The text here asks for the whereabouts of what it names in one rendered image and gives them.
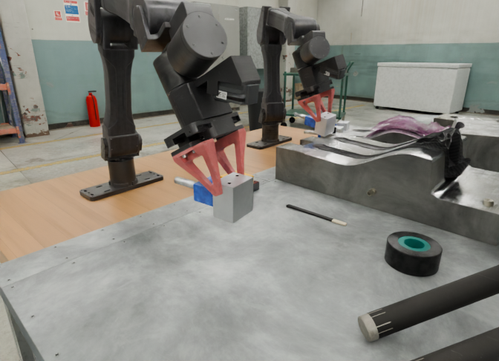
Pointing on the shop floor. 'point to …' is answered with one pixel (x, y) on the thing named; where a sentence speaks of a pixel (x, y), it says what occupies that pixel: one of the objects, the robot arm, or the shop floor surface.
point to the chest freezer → (422, 86)
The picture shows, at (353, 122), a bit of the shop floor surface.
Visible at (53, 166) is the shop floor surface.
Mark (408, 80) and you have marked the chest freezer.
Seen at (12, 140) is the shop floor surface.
